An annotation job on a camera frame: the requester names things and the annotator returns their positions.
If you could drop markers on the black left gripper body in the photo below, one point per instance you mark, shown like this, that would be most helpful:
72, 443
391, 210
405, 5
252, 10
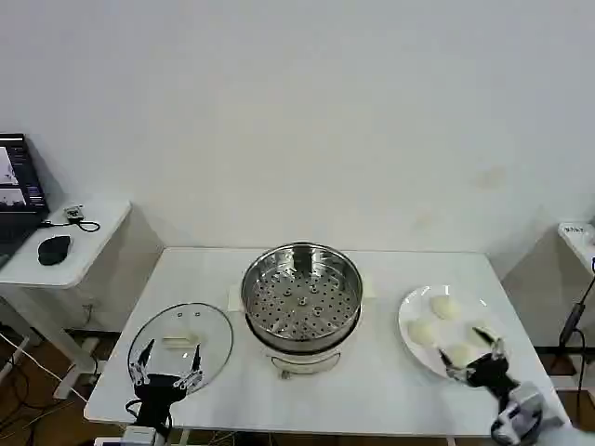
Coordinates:
158, 395

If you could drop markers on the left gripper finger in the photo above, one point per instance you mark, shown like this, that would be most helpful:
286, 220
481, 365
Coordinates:
194, 374
141, 371

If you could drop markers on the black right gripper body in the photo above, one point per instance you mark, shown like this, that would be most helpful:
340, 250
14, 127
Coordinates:
490, 371

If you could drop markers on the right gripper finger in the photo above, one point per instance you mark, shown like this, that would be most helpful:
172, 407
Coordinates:
497, 350
458, 373

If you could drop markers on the white steamed bun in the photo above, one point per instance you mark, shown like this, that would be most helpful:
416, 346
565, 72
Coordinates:
445, 307
460, 355
422, 332

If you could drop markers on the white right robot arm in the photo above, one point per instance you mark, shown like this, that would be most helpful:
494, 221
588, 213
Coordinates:
527, 402

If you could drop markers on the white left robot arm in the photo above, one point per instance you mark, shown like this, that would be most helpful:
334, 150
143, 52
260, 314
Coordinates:
138, 436

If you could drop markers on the white round plate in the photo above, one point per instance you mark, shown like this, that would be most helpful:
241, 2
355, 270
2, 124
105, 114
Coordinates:
420, 358

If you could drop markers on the round glass lid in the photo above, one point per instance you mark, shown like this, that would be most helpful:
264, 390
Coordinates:
179, 320

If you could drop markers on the white steamer base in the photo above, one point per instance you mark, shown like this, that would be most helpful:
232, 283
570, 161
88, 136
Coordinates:
304, 360

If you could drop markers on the steel steamer pot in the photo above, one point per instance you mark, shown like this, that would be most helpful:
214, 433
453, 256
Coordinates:
302, 297

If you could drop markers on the white side desk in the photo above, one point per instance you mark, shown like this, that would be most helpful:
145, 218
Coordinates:
93, 241

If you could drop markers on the white desk with label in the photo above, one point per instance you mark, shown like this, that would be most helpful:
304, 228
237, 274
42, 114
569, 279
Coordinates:
578, 237

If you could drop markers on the black computer mouse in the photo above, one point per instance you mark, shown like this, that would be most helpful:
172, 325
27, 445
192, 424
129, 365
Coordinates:
55, 250

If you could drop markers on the black laptop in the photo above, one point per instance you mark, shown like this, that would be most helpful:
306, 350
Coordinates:
18, 186

